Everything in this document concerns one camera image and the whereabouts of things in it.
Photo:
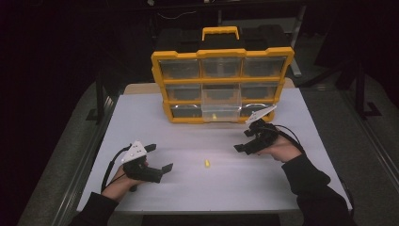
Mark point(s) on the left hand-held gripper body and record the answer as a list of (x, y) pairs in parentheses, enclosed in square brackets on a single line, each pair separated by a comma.
[(138, 169)]

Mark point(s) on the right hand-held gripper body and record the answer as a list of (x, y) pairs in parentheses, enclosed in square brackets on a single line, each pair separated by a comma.
[(262, 135)]

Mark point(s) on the small yellow earplug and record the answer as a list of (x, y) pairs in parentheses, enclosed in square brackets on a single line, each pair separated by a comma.
[(207, 163), (214, 116)]

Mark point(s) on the clear plastic drawer bin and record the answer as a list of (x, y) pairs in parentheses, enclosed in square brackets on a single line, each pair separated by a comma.
[(221, 97)]

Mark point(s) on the yellow black drawer organizer cabinet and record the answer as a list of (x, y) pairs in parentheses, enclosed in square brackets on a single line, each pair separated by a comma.
[(219, 52)]

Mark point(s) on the person's right hand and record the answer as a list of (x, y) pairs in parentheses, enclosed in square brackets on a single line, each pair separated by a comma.
[(284, 149)]

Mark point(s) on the person's left hand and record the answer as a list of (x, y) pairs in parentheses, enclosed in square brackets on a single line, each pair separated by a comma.
[(117, 186)]

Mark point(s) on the black metal stand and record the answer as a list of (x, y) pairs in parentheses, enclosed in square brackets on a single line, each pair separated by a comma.
[(360, 94), (99, 97)]

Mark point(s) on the aluminium floor rail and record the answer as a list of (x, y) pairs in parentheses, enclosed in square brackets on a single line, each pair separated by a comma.
[(376, 141), (84, 150)]

